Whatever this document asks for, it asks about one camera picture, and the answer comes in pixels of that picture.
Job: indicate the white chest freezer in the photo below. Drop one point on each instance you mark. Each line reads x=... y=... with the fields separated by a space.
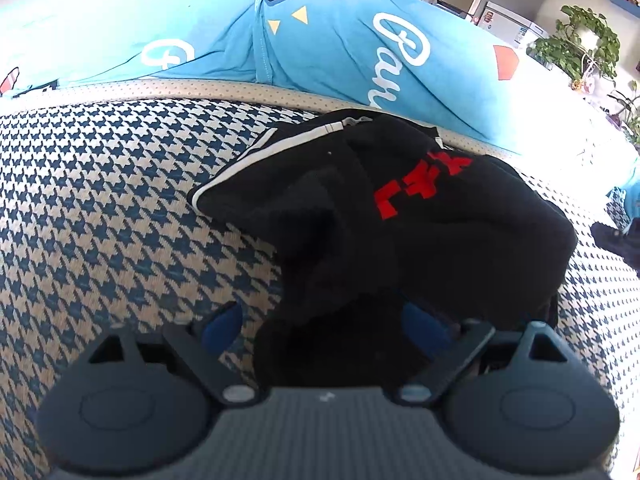
x=505 y=22

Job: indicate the dark cloth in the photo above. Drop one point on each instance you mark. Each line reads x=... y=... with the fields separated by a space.
x=617 y=250

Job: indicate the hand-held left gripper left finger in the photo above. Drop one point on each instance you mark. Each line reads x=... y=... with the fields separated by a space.
x=222 y=330

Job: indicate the houndstooth sofa seat cover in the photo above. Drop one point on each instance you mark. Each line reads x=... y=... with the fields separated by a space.
x=125 y=210

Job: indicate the large green potted plant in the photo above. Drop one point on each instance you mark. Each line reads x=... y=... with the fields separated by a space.
x=580 y=45

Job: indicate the blue printed sofa cover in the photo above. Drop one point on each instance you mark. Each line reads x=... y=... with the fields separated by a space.
x=150 y=20

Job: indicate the black t-shirt with red print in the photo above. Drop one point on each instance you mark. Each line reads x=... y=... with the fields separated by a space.
x=450 y=250

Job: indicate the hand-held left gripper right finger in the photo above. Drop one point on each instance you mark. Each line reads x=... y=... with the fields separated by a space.
x=425 y=330

